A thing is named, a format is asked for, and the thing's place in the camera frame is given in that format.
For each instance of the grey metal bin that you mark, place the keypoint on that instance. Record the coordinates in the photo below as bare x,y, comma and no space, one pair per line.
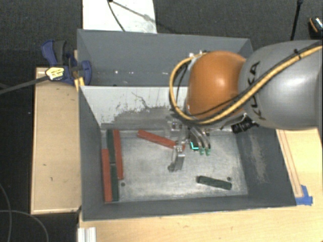
156,183

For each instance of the black cylinder on white bracket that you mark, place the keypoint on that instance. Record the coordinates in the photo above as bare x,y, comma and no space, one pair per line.
241,127

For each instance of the pale wood board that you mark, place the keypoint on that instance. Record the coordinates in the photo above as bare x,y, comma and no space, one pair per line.
55,145

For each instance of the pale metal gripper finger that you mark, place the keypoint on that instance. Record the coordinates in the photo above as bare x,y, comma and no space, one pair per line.
180,161
173,161

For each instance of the red-brown flat block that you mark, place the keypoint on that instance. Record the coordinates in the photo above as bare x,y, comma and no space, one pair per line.
118,155
155,138
106,178

